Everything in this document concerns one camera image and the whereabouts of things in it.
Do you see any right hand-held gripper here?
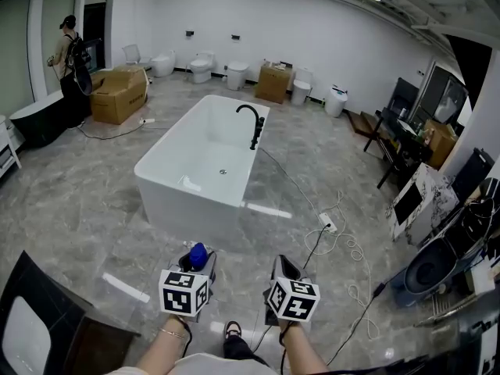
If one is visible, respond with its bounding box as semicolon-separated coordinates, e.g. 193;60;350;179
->
262;254;321;326

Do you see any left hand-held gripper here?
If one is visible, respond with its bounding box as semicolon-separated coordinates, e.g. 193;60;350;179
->
158;250;218;323

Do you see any white bathtub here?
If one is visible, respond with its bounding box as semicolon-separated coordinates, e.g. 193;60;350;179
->
134;94;271;246

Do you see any person's left forearm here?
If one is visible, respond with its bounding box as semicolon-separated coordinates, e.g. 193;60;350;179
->
127;313;193;375

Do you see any person's right forearm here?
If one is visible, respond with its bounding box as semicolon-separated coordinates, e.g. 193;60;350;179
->
278;320;330;375

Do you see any black bathtub faucet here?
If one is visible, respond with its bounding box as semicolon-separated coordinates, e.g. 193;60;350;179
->
235;104;266;152

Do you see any black freestanding bathtub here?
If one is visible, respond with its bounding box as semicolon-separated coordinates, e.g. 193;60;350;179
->
9;89;85;148

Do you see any person's sandal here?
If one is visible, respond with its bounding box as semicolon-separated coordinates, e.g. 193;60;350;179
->
223;320;243;341

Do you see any person's black-trousered leg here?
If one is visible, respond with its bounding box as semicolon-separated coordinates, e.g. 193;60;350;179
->
222;333;271;368

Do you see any person's light shirt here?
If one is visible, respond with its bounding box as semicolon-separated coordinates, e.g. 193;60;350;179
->
104;352;283;375

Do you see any black toilet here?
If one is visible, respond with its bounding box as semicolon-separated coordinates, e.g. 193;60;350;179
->
403;234;459;299

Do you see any marble-patterned cabinet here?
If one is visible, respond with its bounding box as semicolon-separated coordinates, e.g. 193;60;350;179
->
384;162;460;246

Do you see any black vanity with white basin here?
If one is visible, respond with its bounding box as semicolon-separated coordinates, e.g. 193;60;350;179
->
0;249;142;375

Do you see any black vanity table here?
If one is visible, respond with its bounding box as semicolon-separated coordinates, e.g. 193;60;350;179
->
362;106;435;190

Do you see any chrome towel rack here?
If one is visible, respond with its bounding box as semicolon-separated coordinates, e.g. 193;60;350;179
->
412;290;478;328

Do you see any white smart toilet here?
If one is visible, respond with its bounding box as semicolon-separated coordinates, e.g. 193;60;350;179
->
323;84;349;118

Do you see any tall narrow white toilet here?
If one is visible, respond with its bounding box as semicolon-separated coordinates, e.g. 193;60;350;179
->
290;67;314;106

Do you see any upright cardboard box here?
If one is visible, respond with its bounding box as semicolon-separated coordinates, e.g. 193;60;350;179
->
254;64;295;105

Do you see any large open cardboard box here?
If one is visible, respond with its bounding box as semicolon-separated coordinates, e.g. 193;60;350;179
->
89;65;149;126

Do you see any white cylindrical toilet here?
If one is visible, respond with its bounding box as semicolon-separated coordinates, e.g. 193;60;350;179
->
227;60;251;91

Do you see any white toilet with tank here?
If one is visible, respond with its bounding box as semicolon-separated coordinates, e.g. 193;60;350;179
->
189;51;217;84

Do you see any brown cardboard box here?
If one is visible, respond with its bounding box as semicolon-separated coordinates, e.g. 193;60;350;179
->
423;119;459;170

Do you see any round white toilet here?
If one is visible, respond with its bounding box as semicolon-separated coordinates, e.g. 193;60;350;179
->
151;49;177;79

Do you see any white mesh chair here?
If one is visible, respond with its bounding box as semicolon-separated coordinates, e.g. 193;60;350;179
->
121;43;153;70

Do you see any framed glass mirror cabinet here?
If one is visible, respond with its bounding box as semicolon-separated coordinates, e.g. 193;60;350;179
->
420;65;470;125

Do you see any white coiled cable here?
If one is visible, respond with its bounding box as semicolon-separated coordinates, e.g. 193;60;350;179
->
303;189;380;341

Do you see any thin gold bracelet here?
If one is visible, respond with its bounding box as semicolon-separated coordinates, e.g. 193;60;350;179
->
157;327;187;340

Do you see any black floor cable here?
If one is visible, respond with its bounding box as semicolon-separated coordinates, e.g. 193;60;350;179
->
279;224;388;375

